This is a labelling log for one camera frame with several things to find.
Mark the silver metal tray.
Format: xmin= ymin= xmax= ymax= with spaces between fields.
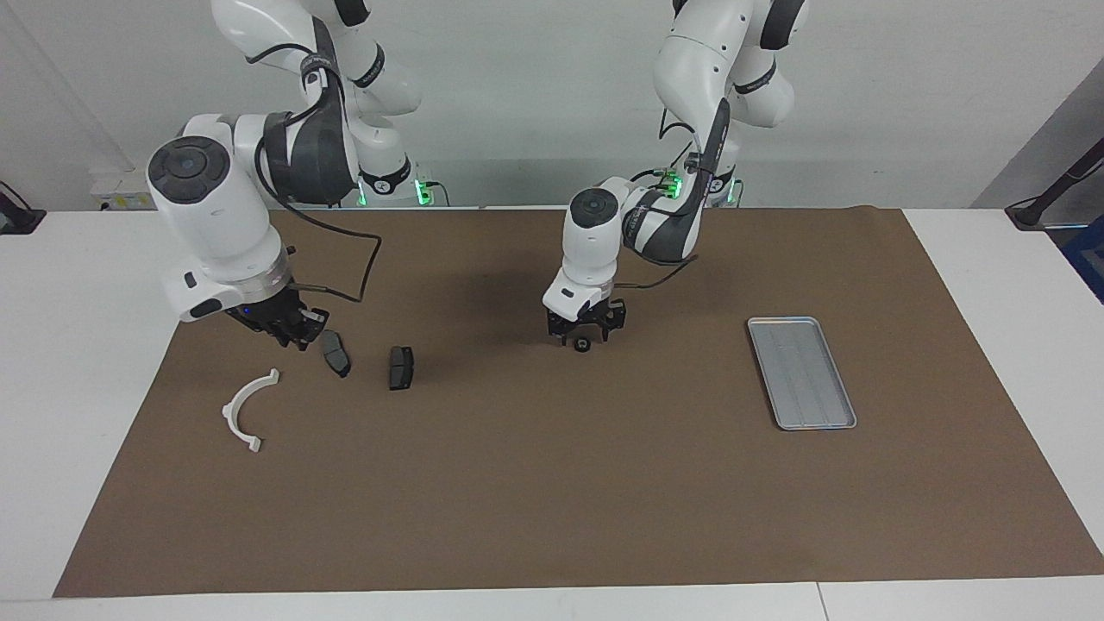
xmin=747 ymin=317 xmax=858 ymax=431

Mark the curved dark brake pad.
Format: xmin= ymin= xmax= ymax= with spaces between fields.
xmin=321 ymin=332 xmax=352 ymax=379

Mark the brown paper table mat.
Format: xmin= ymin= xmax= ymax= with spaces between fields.
xmin=52 ymin=205 xmax=1104 ymax=599

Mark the black table clamp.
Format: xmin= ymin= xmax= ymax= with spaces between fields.
xmin=0 ymin=181 xmax=46 ymax=235

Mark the black stand with pole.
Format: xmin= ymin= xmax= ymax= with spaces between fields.
xmin=1005 ymin=138 xmax=1104 ymax=229

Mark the blue box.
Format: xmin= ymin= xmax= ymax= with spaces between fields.
xmin=1061 ymin=216 xmax=1104 ymax=303

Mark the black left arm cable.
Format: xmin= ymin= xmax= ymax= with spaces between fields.
xmin=617 ymin=95 xmax=734 ymax=290

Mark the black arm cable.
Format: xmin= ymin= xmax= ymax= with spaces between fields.
xmin=250 ymin=34 xmax=383 ymax=304
xmin=617 ymin=95 xmax=734 ymax=290

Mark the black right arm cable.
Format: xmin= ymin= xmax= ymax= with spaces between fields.
xmin=250 ymin=34 xmax=383 ymax=304

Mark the white semicircular plastic bracket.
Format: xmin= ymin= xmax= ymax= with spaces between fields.
xmin=222 ymin=368 xmax=281 ymax=454

